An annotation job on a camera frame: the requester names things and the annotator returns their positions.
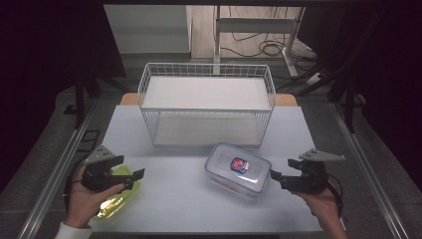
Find person's left hand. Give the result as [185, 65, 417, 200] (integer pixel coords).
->
[64, 164, 126, 230]

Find white power strip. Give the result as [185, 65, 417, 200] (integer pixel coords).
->
[304, 71, 325, 89]

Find white metal desk frame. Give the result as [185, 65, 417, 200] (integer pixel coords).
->
[213, 4, 307, 79]

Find person's right hand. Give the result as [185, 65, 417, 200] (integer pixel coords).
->
[293, 188, 340, 224]

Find clear blue-lidded food container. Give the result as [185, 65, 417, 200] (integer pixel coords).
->
[204, 142, 273, 201]

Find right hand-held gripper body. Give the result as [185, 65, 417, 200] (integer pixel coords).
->
[281, 147, 346, 195]

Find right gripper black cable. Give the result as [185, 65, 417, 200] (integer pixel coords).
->
[326, 172, 345, 217]

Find green plastic container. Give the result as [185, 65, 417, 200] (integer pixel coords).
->
[94, 163, 142, 221]

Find wooden table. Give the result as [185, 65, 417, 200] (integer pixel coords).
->
[118, 92, 299, 108]

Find white wire shelf rack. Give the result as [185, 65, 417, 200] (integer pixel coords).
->
[136, 62, 278, 148]

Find aluminium rail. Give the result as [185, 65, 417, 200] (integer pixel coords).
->
[17, 99, 98, 239]
[328, 102, 412, 239]

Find black floor cables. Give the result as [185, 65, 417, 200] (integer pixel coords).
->
[220, 5, 321, 74]

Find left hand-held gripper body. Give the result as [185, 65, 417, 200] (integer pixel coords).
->
[81, 144, 134, 194]

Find black metal stand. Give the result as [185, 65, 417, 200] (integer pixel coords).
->
[62, 64, 105, 130]
[326, 63, 367, 134]

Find white cabinet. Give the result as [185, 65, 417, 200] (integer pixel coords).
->
[103, 4, 194, 55]

